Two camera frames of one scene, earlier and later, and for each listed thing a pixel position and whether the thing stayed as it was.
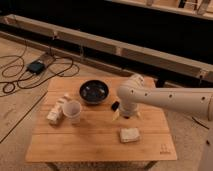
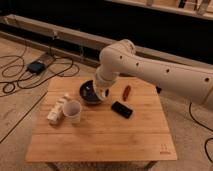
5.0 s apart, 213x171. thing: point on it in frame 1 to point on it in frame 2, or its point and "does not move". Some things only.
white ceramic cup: (72, 111) does not move
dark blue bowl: (94, 91) does not move
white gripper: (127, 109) to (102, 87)
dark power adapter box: (36, 67) does not move
